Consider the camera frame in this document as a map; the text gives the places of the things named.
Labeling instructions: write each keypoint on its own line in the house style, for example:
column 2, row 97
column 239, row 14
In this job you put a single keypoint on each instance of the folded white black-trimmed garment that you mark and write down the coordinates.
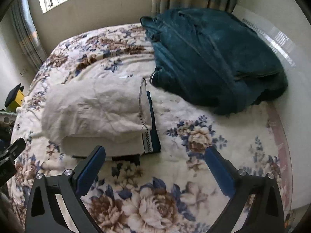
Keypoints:
column 146, row 143

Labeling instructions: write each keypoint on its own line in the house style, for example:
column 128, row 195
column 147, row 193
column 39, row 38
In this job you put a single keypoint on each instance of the beige small garment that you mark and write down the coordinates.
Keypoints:
column 112, row 107

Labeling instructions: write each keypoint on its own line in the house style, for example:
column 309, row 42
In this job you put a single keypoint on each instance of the floral fleece blanket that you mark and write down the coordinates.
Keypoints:
column 172, row 191

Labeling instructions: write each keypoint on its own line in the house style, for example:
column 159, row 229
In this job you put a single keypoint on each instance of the left striped curtain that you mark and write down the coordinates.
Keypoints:
column 27, row 34

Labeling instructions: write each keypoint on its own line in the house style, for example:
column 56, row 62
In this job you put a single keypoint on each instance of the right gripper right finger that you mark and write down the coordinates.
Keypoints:
column 223, row 171

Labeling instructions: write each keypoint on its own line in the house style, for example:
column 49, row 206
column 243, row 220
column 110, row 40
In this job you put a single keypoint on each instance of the yellow box with black hat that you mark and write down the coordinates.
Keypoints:
column 14, row 98

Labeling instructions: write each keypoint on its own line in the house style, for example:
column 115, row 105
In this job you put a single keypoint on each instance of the dark teal plush robe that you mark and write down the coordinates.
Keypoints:
column 210, row 58

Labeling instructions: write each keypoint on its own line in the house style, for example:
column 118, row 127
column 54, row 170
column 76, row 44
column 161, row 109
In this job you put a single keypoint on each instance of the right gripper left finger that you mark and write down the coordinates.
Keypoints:
column 87, row 170

